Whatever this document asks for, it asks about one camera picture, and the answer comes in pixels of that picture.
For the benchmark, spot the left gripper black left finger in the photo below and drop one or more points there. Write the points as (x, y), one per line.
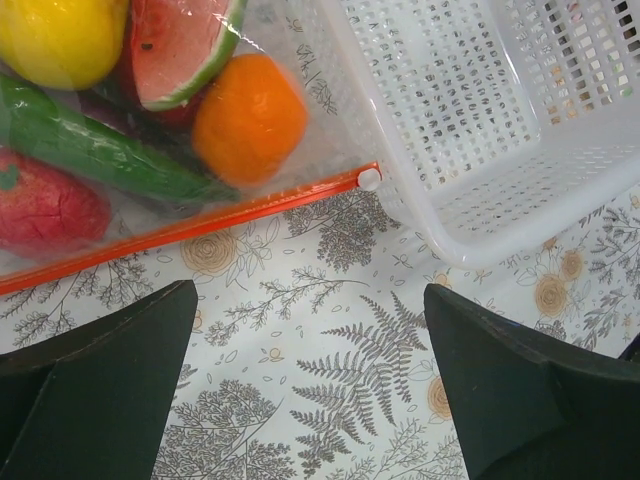
(92, 403)

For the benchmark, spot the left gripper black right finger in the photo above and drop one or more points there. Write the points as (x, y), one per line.
(528, 406)

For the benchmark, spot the clear zip bag orange seal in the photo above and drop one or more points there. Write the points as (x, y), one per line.
(132, 124)

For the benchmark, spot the fake orange mandarin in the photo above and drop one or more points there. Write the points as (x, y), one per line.
(250, 120)

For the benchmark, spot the yellow fake lemon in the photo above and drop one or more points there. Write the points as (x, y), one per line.
(65, 45)

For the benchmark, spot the fake watermelon slice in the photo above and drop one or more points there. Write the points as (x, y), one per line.
(177, 47)

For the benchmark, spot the floral tablecloth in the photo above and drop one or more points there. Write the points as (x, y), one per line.
(310, 357)

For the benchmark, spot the white plastic mesh basket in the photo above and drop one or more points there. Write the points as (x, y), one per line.
(495, 124)

